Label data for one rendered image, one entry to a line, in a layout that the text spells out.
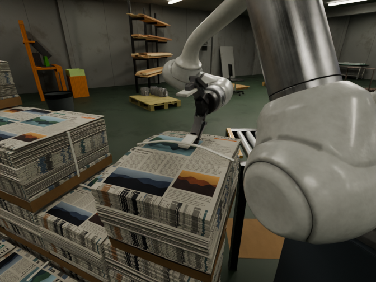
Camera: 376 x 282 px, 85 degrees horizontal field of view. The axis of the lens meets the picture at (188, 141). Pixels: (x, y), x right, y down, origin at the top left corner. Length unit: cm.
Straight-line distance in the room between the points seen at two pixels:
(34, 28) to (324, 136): 903
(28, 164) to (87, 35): 854
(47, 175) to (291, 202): 78
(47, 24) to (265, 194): 902
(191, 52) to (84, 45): 848
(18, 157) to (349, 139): 81
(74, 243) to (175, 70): 67
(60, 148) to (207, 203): 61
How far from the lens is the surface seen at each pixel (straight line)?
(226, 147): 62
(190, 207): 42
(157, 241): 53
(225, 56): 1198
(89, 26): 927
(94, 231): 74
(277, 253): 180
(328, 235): 30
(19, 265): 110
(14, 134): 94
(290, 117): 30
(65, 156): 90
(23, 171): 83
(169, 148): 60
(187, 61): 79
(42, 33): 910
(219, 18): 73
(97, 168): 101
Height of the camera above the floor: 133
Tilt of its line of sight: 24 degrees down
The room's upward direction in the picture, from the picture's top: straight up
